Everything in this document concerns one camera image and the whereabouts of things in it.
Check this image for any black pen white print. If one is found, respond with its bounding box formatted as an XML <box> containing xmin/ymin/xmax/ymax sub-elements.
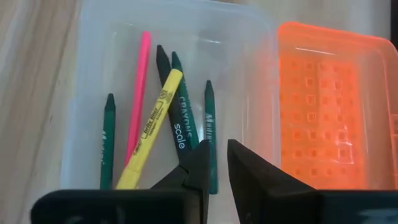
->
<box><xmin>155</xmin><ymin>44</ymin><xmax>192</xmax><ymax>156</ymax></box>

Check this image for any yellow highlighter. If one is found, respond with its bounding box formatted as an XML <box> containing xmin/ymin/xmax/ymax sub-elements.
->
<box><xmin>115</xmin><ymin>68</ymin><xmax>183</xmax><ymax>190</ymax></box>

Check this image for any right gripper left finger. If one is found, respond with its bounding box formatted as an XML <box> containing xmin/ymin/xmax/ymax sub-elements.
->
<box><xmin>150</xmin><ymin>139</ymin><xmax>211</xmax><ymax>224</ymax></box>

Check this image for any black aluminium table frame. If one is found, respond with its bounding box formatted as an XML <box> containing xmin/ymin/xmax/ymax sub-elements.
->
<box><xmin>390</xmin><ymin>0</ymin><xmax>398</xmax><ymax>49</ymax></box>

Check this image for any dark green crayon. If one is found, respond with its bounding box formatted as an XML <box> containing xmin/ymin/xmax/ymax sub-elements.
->
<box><xmin>171</xmin><ymin>51</ymin><xmax>200</xmax><ymax>150</ymax></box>
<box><xmin>204</xmin><ymin>80</ymin><xmax>219</xmax><ymax>195</ymax></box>
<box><xmin>99</xmin><ymin>93</ymin><xmax>116</xmax><ymax>190</ymax></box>

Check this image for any clear pencil box orange lid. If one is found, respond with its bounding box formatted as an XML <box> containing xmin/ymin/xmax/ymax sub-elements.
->
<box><xmin>58</xmin><ymin>0</ymin><xmax>398</xmax><ymax>190</ymax></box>

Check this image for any pink pencil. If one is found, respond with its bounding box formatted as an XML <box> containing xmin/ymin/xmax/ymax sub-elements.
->
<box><xmin>124</xmin><ymin>30</ymin><xmax>152</xmax><ymax>167</ymax></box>

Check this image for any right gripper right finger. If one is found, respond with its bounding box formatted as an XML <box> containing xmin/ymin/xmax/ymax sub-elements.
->
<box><xmin>226</xmin><ymin>138</ymin><xmax>322</xmax><ymax>224</ymax></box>

